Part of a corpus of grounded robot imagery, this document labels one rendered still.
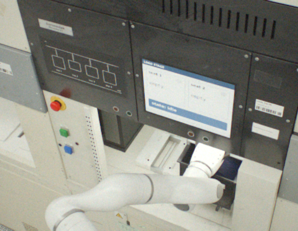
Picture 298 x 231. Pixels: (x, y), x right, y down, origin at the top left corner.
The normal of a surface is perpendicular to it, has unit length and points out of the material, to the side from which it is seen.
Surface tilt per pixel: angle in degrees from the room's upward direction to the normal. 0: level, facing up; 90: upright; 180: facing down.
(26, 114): 90
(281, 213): 90
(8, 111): 0
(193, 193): 44
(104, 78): 90
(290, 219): 90
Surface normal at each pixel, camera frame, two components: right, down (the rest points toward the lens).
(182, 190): 0.08, -0.09
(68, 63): -0.46, 0.65
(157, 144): -0.05, -0.70
